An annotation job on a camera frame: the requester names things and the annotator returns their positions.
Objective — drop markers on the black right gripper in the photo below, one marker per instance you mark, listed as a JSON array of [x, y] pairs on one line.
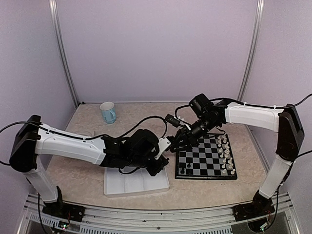
[[188, 138]]

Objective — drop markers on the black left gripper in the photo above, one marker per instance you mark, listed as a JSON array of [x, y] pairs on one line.
[[154, 170]]

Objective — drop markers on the white plastic tray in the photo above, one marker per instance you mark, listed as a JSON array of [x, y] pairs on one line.
[[140, 182]]

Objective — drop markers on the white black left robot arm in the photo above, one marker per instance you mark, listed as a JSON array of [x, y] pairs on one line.
[[36, 138]]

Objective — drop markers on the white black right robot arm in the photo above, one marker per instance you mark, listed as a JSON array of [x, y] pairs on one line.
[[284, 121]]

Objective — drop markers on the black white chess board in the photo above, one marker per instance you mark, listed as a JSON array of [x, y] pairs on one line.
[[205, 161]]

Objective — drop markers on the light blue mug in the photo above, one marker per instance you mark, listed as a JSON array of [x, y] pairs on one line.
[[108, 112]]

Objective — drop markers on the clear plastic lid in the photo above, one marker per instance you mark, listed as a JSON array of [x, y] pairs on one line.
[[85, 133]]

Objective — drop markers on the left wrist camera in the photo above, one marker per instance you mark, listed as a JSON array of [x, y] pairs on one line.
[[163, 144]]

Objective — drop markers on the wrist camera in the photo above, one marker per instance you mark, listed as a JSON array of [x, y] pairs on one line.
[[178, 124], [163, 144]]

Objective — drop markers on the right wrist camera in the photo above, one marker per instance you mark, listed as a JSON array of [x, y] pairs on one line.
[[178, 124]]

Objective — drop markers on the front aluminium rail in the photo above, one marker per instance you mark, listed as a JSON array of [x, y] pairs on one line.
[[105, 220]]

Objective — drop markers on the right aluminium frame post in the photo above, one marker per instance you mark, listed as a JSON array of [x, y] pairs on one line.
[[252, 49]]

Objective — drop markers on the aluminium frame post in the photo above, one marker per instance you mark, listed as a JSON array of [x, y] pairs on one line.
[[57, 28], [252, 49]]

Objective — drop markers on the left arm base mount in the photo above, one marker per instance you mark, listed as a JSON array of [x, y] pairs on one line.
[[66, 211]]

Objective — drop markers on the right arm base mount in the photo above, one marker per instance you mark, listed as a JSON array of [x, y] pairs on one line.
[[251, 210]]

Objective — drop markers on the left aluminium frame post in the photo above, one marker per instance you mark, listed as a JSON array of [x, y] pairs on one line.
[[57, 28]]

